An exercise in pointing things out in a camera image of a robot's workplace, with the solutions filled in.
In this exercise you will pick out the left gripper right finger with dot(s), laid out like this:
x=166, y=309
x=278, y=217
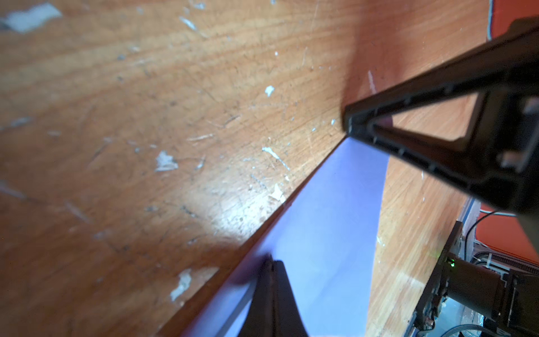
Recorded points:
x=287, y=319

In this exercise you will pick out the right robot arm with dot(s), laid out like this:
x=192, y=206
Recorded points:
x=511, y=301

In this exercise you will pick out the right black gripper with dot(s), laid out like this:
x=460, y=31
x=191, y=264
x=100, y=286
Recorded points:
x=497, y=159

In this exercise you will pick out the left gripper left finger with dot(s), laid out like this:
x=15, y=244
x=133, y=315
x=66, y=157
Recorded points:
x=260, y=318

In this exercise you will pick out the dark purple square paper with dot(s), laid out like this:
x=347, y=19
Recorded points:
x=326, y=237

